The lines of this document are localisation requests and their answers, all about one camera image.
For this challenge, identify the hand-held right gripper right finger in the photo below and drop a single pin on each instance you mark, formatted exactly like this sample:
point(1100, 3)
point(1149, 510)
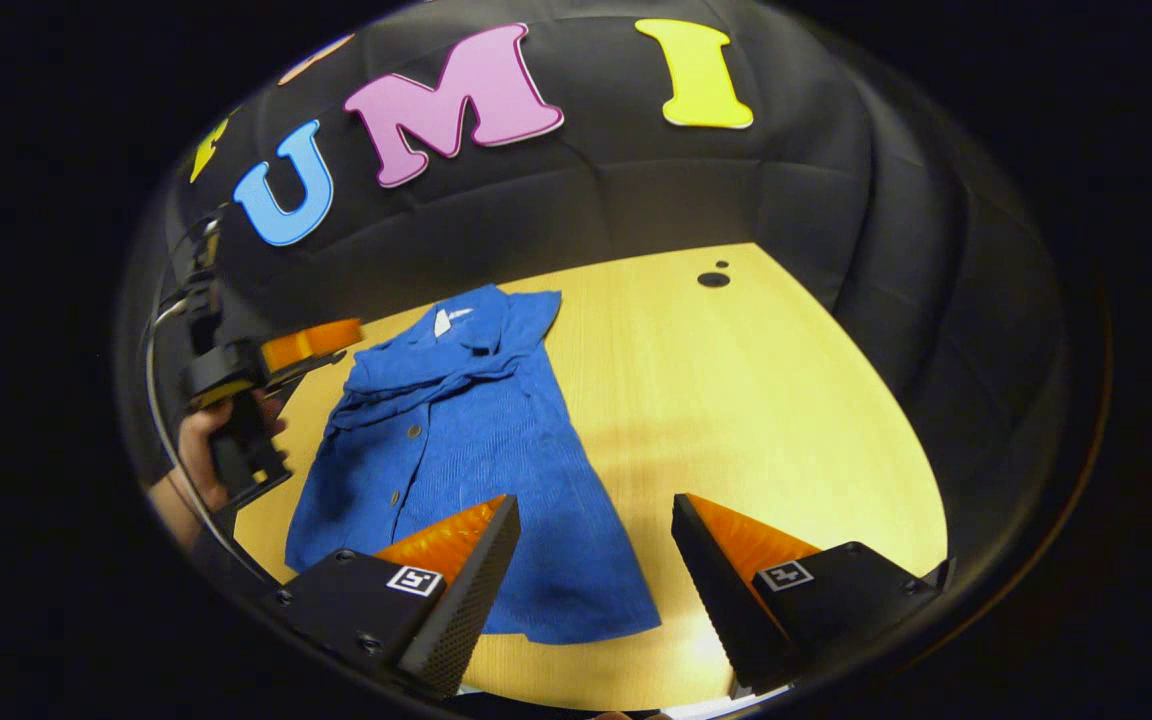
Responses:
point(726, 590)

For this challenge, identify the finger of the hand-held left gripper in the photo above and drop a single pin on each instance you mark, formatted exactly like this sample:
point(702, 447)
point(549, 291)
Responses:
point(311, 343)

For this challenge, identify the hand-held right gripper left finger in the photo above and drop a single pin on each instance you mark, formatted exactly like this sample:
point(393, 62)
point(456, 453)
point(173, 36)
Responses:
point(466, 600)

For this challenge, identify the blue button-up shirt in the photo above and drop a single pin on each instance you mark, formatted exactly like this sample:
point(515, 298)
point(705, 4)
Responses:
point(476, 450)

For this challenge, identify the black backdrop cloth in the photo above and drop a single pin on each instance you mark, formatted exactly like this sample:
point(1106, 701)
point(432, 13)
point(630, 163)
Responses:
point(636, 190)

